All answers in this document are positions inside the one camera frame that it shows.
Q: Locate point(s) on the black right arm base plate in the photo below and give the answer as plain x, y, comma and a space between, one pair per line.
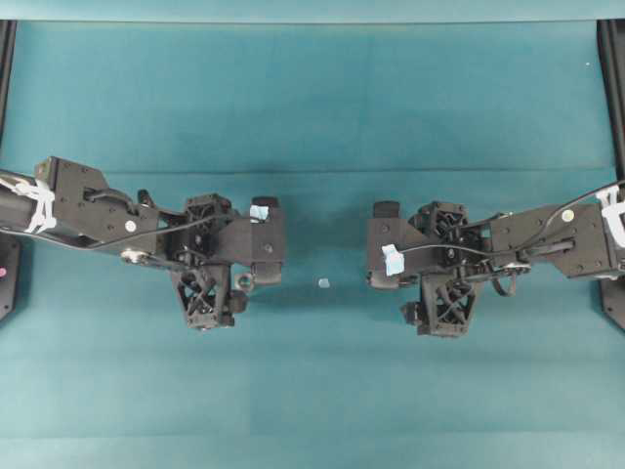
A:
608, 298

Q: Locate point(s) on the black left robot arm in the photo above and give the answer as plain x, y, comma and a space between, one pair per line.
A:
72, 205

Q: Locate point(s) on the teal table cloth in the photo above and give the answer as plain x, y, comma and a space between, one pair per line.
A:
99, 370

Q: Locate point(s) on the black right frame rail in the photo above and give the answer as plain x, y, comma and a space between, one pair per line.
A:
610, 40

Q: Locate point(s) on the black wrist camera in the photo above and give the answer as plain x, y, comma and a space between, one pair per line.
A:
397, 248
246, 243

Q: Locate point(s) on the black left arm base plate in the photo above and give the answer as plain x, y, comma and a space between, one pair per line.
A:
10, 267

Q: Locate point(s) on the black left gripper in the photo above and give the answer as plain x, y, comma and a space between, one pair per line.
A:
203, 285

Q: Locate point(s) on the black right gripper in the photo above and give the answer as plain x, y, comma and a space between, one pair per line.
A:
447, 296

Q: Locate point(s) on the black left frame rail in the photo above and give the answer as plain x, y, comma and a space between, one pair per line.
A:
8, 34

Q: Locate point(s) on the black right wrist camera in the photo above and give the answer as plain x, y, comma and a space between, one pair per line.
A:
397, 248

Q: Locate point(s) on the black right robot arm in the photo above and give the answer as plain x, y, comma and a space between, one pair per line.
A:
582, 239

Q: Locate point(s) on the silver metal washer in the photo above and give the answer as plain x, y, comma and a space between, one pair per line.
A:
244, 282

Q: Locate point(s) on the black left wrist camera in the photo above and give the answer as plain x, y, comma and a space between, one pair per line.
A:
246, 243

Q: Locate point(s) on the black frame rail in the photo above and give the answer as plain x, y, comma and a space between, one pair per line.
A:
610, 40
8, 34

